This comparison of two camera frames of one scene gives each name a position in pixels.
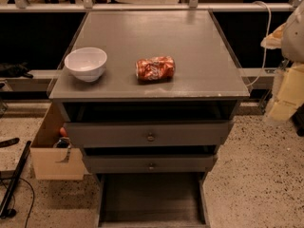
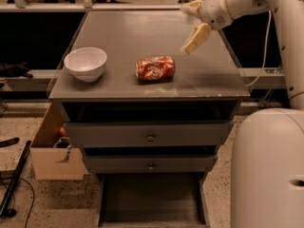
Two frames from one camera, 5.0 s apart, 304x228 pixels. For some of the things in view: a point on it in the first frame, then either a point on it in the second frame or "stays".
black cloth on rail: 14,70 stays
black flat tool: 10,142 stays
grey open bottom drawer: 152,200 stays
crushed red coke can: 160,68 stays
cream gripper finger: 288,94 → 199,33
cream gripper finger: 274,40 → 194,8
